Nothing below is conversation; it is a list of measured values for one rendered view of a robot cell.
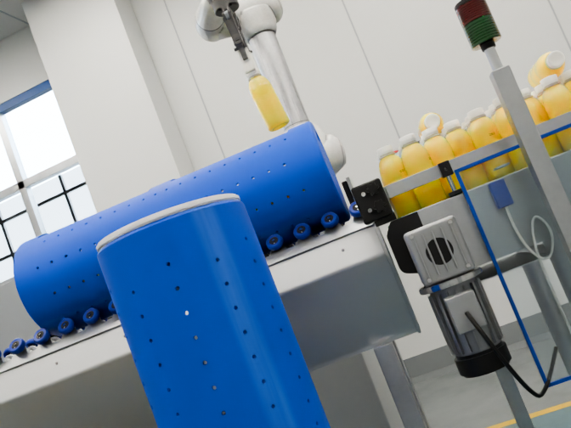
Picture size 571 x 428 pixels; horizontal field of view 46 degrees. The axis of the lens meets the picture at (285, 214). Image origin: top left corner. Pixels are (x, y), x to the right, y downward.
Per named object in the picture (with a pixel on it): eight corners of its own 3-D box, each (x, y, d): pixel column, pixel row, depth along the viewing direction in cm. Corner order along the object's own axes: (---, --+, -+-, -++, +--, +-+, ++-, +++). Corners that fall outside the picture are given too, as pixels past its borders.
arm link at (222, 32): (189, 4, 240) (224, -8, 241) (190, 21, 258) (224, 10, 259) (201, 39, 240) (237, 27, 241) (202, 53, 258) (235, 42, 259)
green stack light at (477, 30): (470, 54, 143) (460, 33, 143) (499, 42, 142) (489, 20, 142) (473, 45, 136) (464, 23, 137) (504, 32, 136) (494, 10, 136)
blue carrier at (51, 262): (83, 330, 203) (53, 243, 206) (354, 222, 192) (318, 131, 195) (32, 342, 175) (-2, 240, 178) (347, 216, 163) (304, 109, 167)
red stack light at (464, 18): (460, 33, 143) (454, 16, 144) (489, 20, 142) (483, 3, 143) (464, 23, 137) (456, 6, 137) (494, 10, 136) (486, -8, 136)
